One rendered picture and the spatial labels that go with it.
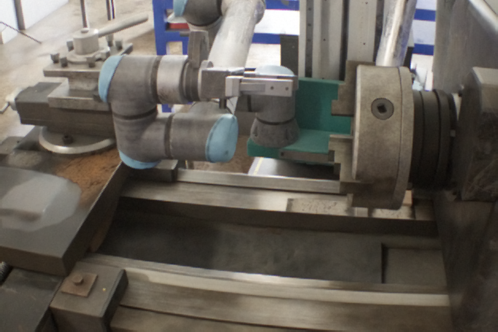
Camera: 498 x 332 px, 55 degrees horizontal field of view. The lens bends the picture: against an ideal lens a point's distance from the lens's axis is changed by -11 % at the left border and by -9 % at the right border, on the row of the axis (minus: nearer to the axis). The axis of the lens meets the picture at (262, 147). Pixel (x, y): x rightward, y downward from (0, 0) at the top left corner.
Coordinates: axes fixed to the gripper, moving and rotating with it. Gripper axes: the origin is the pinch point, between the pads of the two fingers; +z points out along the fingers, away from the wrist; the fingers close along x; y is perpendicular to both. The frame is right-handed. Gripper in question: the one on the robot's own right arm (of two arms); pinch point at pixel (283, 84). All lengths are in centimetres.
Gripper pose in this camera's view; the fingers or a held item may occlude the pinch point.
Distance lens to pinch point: 92.4
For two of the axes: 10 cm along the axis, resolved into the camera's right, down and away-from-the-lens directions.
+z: 9.9, 0.7, -1.3
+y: -0.4, 9.8, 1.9
